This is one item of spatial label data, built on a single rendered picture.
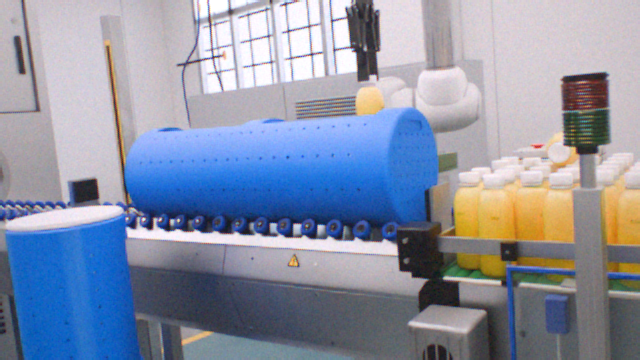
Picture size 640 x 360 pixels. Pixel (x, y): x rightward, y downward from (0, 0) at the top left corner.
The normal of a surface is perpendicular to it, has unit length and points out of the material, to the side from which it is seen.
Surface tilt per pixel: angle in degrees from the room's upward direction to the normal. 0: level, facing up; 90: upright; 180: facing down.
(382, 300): 111
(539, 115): 90
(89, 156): 90
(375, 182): 94
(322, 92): 90
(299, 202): 117
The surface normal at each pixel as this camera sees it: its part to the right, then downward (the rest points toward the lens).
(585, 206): -0.55, 0.15
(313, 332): -0.50, 0.46
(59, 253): 0.26, 0.09
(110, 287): 0.83, -0.01
